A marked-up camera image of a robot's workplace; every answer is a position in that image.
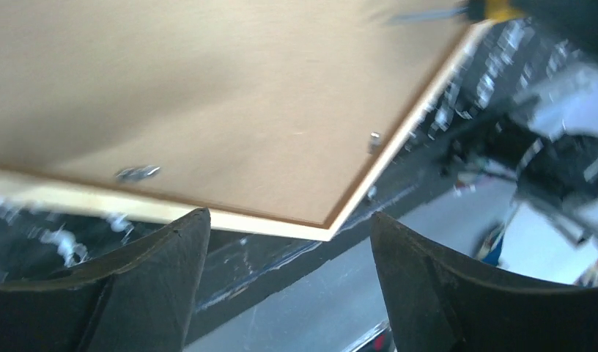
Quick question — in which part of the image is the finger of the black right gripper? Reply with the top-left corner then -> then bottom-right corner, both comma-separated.
512,0 -> 598,54

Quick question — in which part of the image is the orange wooden picture frame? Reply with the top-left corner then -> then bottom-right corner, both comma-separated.
0,1 -> 491,241

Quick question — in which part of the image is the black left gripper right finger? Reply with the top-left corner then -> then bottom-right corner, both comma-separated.
370,212 -> 598,351

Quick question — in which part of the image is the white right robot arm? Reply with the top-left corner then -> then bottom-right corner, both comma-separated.
447,1 -> 598,287

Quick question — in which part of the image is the orange screwdriver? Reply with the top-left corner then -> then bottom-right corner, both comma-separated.
383,0 -> 525,26

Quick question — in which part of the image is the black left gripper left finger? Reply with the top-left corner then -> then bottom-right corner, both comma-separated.
0,208 -> 211,351

